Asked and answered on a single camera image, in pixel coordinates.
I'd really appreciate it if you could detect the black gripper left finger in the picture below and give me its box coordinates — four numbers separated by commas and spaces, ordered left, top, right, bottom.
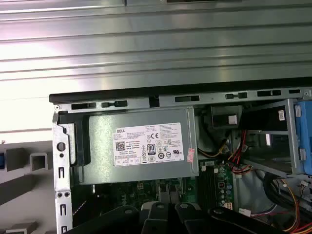
63, 201, 171, 234

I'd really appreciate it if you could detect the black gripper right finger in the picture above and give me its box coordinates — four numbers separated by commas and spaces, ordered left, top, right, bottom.
173, 201, 288, 234

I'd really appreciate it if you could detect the red yellow disk power wire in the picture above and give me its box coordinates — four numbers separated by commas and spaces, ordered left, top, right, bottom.
280, 179, 312, 234

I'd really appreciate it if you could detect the green motherboard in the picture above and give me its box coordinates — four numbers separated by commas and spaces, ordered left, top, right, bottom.
92, 158, 236, 213

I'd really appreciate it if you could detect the grey power supply unit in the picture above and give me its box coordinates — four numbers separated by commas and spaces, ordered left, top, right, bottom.
73, 108, 199, 186

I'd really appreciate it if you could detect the metal optical drive cage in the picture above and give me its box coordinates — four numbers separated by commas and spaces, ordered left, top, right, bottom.
240, 98, 312, 178

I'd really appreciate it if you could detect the grey parts rack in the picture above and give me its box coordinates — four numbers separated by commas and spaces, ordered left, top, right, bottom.
0, 140, 57, 234

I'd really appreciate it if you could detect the black PC case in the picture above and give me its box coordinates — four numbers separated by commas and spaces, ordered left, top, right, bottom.
48, 77, 312, 234

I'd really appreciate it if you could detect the power supply wire bundle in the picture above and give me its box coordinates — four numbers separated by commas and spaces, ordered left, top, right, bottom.
197, 114, 253, 175

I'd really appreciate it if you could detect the blue plastic drive bracket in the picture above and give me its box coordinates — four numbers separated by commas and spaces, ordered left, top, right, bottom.
293, 103, 312, 176

